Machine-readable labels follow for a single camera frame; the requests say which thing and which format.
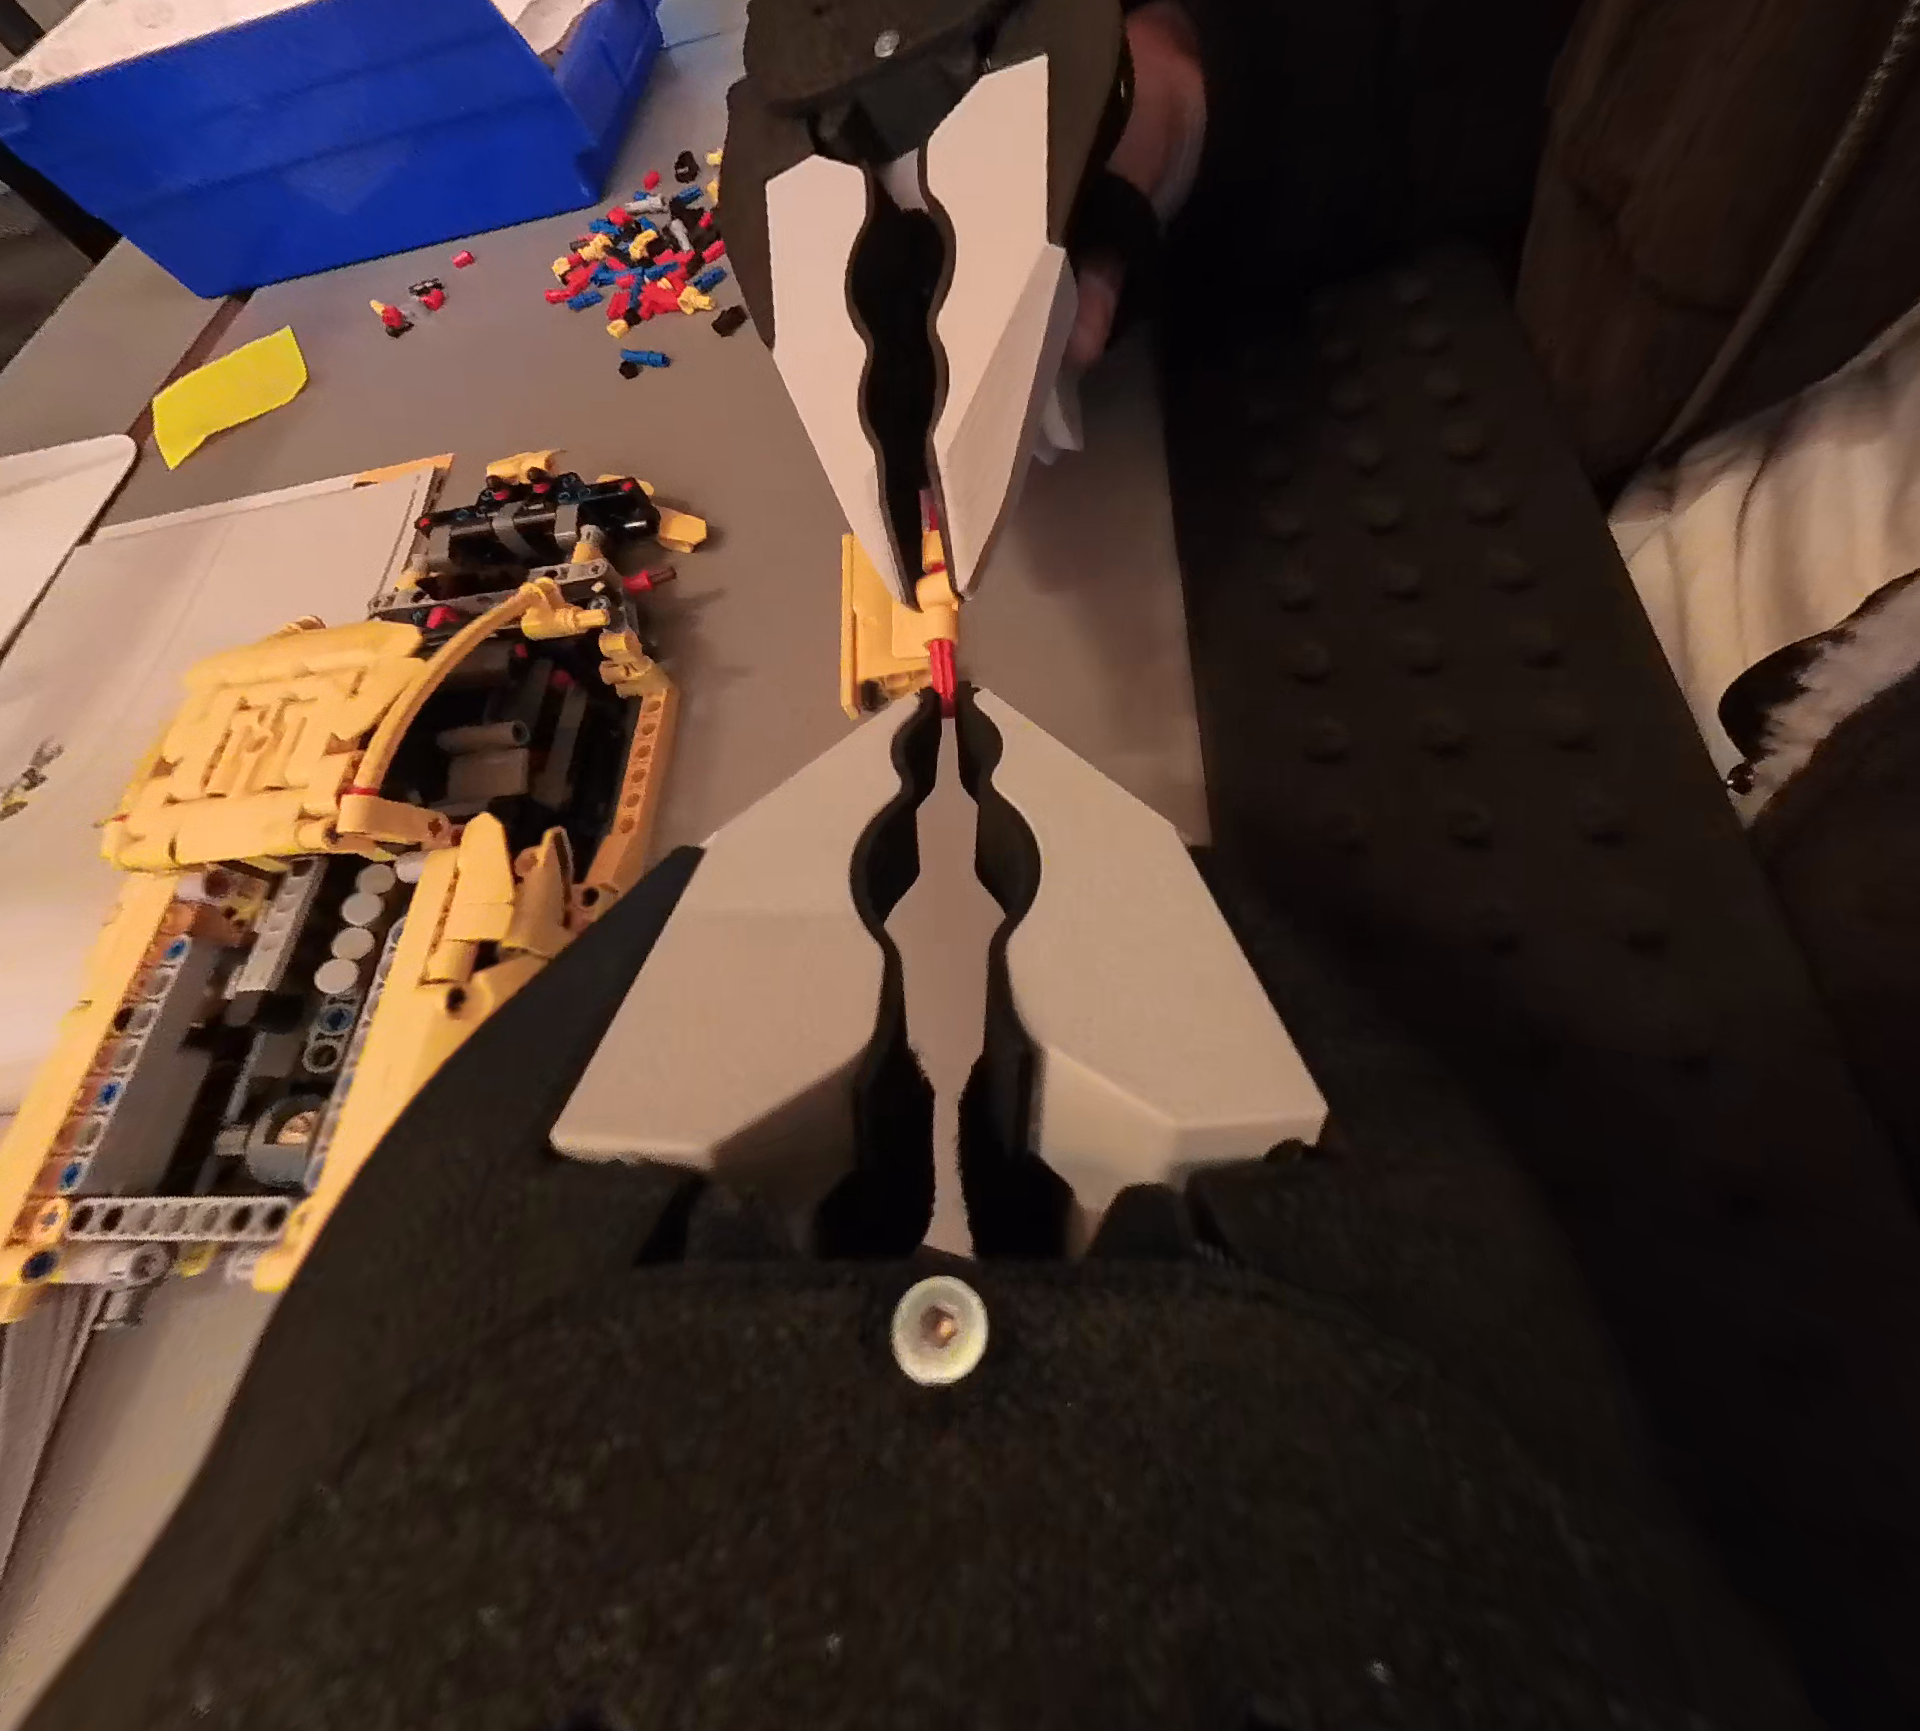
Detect yellow toy brick car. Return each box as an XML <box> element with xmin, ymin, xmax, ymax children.
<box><xmin>0</xmin><ymin>449</ymin><xmax>708</xmax><ymax>1328</ymax></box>

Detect pile of small coloured pins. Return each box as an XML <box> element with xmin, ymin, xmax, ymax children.
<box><xmin>541</xmin><ymin>148</ymin><xmax>751</xmax><ymax>381</ymax></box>

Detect person's right hand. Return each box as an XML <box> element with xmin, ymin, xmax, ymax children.
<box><xmin>1110</xmin><ymin>14</ymin><xmax>1209</xmax><ymax>220</ymax></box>

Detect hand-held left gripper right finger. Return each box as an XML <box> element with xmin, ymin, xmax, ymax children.
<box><xmin>957</xmin><ymin>689</ymin><xmax>1328</xmax><ymax>1261</ymax></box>

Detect blue storage bin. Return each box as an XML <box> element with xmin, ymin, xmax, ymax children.
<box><xmin>0</xmin><ymin>0</ymin><xmax>669</xmax><ymax>302</ymax></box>

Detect person's right forearm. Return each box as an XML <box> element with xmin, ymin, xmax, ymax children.
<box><xmin>1070</xmin><ymin>0</ymin><xmax>1590</xmax><ymax>278</ymax></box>

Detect open instruction booklet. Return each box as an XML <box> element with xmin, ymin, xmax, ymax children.
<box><xmin>0</xmin><ymin>454</ymin><xmax>453</xmax><ymax>1120</ymax></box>

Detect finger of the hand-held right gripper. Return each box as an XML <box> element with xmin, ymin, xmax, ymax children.
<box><xmin>924</xmin><ymin>55</ymin><xmax>1078</xmax><ymax>599</ymax></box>
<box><xmin>768</xmin><ymin>155</ymin><xmax>921</xmax><ymax>608</ymax></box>

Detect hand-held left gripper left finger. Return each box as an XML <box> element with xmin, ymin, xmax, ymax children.
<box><xmin>550</xmin><ymin>697</ymin><xmax>960</xmax><ymax>1261</ymax></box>

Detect yellow curved panel piece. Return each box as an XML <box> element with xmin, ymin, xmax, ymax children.
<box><xmin>839</xmin><ymin>534</ymin><xmax>939</xmax><ymax>720</ymax></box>

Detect small red black pin cluster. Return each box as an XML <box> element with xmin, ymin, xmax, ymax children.
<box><xmin>369</xmin><ymin>250</ymin><xmax>479</xmax><ymax>339</ymax></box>

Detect grey desk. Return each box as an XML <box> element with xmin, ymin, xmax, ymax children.
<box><xmin>0</xmin><ymin>0</ymin><xmax>1209</xmax><ymax>1614</ymax></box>

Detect yellow sticky note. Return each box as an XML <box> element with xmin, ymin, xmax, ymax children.
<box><xmin>150</xmin><ymin>325</ymin><xmax>309</xmax><ymax>469</ymax></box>

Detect white document stand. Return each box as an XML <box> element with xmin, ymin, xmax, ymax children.
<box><xmin>0</xmin><ymin>435</ymin><xmax>141</xmax><ymax>654</ymax></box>

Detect person's fleece jacket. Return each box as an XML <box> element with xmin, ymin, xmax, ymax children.
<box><xmin>1514</xmin><ymin>0</ymin><xmax>1920</xmax><ymax>834</ymax></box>

